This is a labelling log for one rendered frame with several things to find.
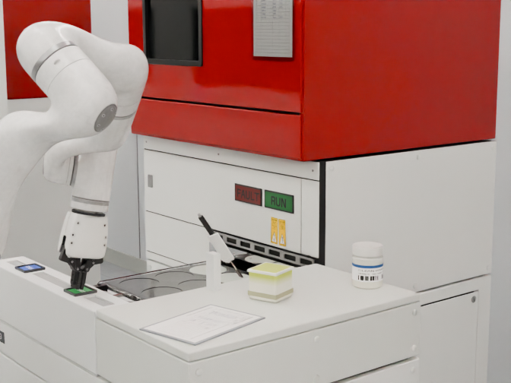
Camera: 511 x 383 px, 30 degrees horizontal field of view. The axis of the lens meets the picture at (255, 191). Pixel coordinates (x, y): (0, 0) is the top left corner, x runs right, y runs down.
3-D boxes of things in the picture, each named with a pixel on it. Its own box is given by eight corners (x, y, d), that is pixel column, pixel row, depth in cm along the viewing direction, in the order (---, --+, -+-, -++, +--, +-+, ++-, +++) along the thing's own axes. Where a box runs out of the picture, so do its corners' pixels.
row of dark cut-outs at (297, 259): (213, 238, 270) (213, 230, 269) (315, 269, 236) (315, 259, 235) (211, 238, 269) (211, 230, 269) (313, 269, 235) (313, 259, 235)
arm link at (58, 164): (57, 106, 183) (38, 190, 207) (138, 120, 187) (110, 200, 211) (61, 71, 188) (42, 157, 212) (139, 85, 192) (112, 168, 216)
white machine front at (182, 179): (152, 257, 301) (149, 132, 295) (324, 317, 238) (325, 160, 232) (144, 257, 300) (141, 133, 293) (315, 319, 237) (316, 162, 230)
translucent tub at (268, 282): (265, 290, 210) (265, 261, 209) (294, 295, 206) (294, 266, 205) (246, 299, 204) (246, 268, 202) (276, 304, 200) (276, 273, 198)
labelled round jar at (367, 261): (366, 279, 219) (367, 239, 217) (389, 286, 213) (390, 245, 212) (345, 284, 215) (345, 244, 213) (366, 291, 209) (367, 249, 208)
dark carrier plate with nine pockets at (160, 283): (213, 263, 263) (213, 261, 263) (293, 289, 236) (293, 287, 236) (105, 284, 242) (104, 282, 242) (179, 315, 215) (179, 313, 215)
